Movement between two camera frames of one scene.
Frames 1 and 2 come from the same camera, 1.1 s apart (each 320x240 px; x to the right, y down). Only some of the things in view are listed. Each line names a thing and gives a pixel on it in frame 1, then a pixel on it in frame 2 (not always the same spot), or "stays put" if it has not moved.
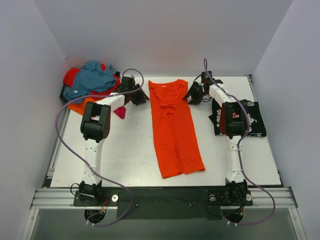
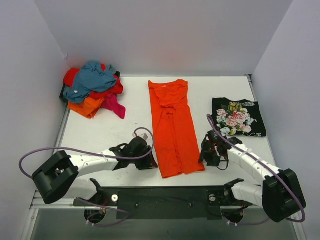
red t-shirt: (70, 75) stays put
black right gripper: (194, 92) -> (210, 155)
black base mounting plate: (164, 204) stays put
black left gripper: (139, 95) -> (148, 161)
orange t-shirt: (177, 133) stays put
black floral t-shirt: (257, 127) stays put
